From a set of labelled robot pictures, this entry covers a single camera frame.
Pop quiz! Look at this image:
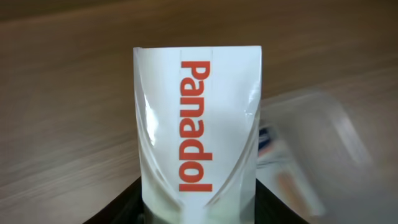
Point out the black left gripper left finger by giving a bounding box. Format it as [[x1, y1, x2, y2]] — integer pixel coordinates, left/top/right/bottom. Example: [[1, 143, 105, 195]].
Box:
[[83, 177, 144, 224]]

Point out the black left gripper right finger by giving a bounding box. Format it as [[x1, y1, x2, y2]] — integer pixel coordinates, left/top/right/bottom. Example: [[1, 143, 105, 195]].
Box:
[[255, 179, 308, 224]]

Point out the white Hansaplast box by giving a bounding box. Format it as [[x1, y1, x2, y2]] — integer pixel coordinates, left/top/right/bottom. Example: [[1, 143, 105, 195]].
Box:
[[257, 124, 326, 223]]

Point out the white Panadol box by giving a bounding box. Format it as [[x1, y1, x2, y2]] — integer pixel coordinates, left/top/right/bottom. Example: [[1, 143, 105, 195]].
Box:
[[134, 46, 262, 224]]

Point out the clear plastic container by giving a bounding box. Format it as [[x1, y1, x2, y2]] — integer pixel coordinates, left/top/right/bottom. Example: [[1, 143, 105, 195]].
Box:
[[261, 91, 397, 223]]

